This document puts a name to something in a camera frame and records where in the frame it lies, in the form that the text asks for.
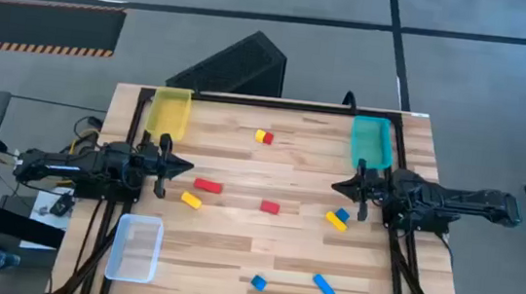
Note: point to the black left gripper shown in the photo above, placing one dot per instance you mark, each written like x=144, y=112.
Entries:
x=162, y=166

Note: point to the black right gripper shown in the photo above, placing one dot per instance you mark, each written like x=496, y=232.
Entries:
x=371, y=190

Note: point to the thick yellow block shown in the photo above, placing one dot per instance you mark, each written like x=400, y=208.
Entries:
x=191, y=200

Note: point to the long red block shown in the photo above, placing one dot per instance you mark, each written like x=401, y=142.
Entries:
x=208, y=185

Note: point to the short red block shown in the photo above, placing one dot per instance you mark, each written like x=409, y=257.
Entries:
x=270, y=207

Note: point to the yellow cube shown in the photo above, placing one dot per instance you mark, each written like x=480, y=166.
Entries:
x=259, y=136

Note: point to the long blue block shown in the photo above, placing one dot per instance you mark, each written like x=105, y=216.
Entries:
x=324, y=286

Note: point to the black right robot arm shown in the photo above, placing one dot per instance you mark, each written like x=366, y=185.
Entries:
x=458, y=202

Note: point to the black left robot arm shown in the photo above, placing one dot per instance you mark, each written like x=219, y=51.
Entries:
x=70, y=166

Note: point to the teal plastic bin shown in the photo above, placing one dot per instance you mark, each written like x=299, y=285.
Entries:
x=371, y=143

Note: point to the yellow plastic bin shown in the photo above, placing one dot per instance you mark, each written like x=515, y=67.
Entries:
x=168, y=115

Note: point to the clear plastic bin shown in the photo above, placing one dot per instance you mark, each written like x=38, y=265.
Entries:
x=135, y=248

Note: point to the small black device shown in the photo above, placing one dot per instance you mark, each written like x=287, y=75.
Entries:
x=62, y=204

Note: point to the black mesh box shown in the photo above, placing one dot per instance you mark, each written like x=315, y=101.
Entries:
x=237, y=63

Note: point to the white paper sheet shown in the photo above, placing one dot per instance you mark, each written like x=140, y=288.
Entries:
x=39, y=226

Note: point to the black crossbar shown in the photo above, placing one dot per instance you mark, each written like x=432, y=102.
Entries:
x=15, y=224

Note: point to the black hazard-striped floor mat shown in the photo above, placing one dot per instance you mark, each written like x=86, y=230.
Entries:
x=40, y=26

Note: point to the clear water bottle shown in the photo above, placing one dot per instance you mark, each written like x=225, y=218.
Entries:
x=1, y=260

